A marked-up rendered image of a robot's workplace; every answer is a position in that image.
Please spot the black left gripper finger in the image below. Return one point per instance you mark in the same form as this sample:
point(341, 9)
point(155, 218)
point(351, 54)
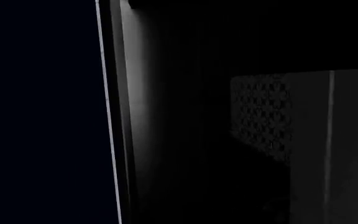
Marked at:
point(331, 140)

